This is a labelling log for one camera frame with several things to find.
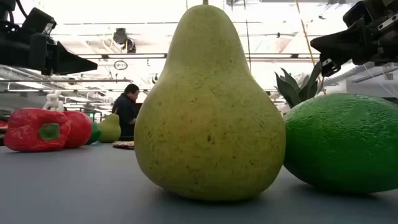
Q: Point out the black metal rack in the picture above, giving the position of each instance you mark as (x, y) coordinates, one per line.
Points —
(93, 111)

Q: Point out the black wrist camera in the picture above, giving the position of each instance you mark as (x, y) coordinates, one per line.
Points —
(357, 14)
(37, 20)

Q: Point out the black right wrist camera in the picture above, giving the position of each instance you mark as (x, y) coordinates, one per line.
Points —
(357, 14)

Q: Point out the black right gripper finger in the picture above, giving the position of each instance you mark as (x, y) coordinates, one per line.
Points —
(345, 43)
(326, 70)

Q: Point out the large yellow-green pear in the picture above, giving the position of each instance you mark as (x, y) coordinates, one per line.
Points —
(208, 124)

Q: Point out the person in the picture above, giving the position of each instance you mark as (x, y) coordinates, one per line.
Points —
(124, 115)

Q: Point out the round hanging sign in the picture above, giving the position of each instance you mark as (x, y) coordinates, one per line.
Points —
(120, 65)

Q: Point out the horizontal ceiling pipe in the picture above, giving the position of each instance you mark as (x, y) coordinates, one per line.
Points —
(62, 80)

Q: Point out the round woven placemat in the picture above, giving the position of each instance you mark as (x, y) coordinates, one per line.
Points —
(124, 145)

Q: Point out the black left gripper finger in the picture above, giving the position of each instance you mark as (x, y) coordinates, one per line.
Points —
(71, 62)

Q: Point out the silver ribbed air duct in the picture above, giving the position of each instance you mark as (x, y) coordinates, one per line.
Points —
(342, 76)

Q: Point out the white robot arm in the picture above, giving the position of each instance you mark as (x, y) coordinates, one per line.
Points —
(53, 102)

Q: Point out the green spiky artificial plant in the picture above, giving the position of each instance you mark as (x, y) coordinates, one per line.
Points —
(292, 91)

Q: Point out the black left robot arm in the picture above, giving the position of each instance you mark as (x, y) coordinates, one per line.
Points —
(6, 11)

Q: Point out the green lime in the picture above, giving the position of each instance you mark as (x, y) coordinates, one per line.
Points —
(94, 134)
(342, 143)

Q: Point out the hanging black ceiling device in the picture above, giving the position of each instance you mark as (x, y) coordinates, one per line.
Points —
(120, 36)

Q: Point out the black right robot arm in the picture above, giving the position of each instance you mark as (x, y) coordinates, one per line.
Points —
(388, 4)

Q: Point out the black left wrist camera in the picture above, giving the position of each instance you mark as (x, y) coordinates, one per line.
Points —
(37, 20)

